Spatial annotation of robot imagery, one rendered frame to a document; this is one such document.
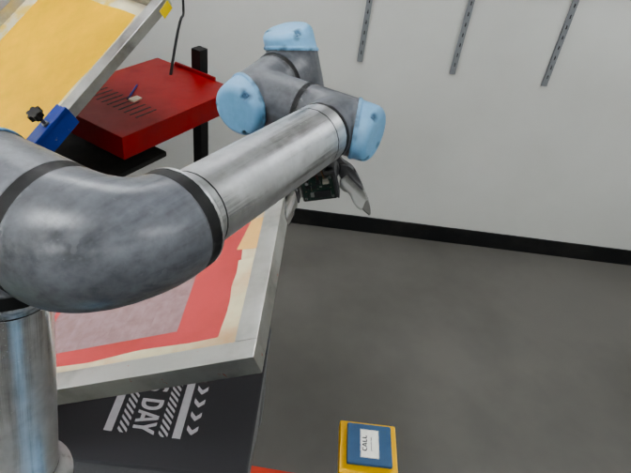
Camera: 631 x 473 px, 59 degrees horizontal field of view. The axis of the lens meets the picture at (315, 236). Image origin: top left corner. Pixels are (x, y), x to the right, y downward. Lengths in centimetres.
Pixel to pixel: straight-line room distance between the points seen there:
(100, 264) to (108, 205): 4
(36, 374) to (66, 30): 161
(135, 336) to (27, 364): 49
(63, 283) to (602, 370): 298
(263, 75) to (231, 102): 6
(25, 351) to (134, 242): 20
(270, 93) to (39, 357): 41
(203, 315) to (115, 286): 60
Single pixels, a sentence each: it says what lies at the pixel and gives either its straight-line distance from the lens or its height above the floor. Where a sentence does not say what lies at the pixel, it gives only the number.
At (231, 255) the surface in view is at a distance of 113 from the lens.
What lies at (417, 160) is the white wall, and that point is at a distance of 327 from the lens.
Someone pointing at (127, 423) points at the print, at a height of 95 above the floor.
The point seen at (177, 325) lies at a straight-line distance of 104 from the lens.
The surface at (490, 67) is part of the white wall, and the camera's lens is 310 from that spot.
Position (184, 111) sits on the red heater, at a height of 110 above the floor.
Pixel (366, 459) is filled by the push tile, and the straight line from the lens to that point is 131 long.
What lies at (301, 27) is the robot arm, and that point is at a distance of 84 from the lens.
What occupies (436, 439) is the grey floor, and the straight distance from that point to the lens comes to 259.
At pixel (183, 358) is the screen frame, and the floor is 137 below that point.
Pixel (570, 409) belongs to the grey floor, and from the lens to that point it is 296.
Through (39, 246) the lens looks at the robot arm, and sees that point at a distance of 43.
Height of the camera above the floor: 207
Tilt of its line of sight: 37 degrees down
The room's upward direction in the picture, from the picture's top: 8 degrees clockwise
